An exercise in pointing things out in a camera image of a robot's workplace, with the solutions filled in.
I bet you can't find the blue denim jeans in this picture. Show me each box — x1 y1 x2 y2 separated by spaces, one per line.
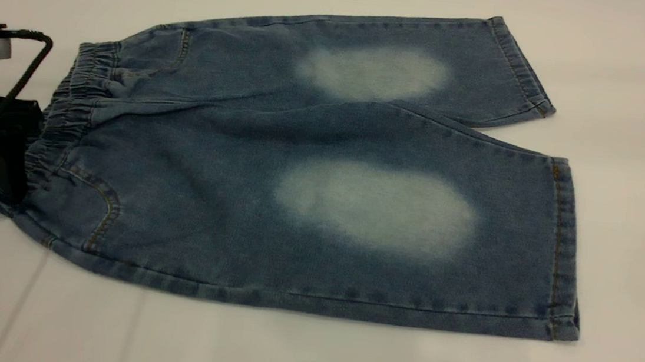
0 0 610 345

